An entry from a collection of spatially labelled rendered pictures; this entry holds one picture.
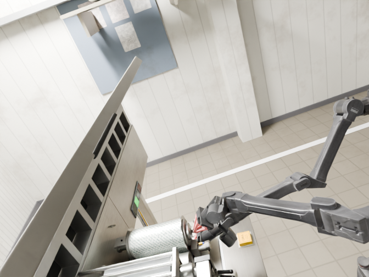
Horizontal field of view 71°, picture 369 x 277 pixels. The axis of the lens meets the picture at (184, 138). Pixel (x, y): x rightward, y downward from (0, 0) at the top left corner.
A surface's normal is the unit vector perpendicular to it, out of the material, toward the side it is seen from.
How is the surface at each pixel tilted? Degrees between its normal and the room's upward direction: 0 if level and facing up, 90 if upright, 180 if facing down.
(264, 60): 90
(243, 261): 0
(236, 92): 90
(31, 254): 53
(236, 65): 90
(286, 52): 90
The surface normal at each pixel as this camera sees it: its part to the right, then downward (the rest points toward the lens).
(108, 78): 0.13, 0.47
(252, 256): -0.31, -0.82
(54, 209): 0.58, -0.71
